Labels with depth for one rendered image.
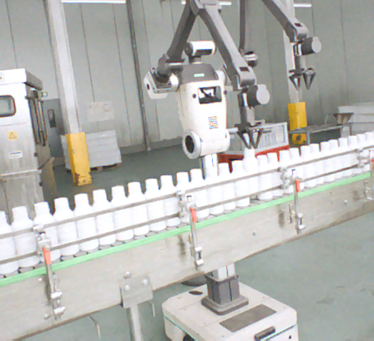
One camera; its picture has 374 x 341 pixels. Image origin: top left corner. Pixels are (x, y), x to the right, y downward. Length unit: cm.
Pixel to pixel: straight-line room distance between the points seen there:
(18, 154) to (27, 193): 44
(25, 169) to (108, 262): 372
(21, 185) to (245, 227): 372
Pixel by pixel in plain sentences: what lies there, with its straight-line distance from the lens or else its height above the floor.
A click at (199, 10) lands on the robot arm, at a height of 174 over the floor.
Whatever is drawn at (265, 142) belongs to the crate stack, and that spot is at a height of 95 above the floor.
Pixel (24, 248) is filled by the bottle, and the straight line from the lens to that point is 124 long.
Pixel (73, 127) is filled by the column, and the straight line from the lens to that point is 913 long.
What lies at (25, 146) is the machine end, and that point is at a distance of 490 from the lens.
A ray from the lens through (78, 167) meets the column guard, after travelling 901.
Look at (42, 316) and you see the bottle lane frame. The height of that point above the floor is 87.
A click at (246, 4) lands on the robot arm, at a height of 185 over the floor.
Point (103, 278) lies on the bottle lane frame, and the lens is 129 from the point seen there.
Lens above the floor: 139
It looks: 7 degrees down
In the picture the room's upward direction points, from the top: 7 degrees counter-clockwise
